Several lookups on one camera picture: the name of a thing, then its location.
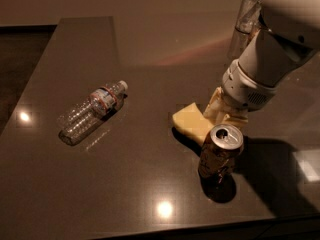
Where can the clear plastic water bottle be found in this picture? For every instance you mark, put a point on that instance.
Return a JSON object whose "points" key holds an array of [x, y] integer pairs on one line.
{"points": [[84, 118]]}

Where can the yellow sponge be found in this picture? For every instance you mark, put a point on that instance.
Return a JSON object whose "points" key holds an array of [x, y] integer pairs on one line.
{"points": [[190, 122]]}

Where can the orange soda can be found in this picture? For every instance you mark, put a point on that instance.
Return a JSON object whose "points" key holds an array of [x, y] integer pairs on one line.
{"points": [[222, 145]]}

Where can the clear glass jar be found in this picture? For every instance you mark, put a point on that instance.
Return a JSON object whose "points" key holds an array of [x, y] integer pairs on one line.
{"points": [[248, 15]]}

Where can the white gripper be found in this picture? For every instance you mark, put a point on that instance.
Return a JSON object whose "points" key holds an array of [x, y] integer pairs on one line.
{"points": [[245, 90]]}

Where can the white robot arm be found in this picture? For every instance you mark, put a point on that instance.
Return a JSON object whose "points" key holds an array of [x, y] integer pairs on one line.
{"points": [[288, 36]]}

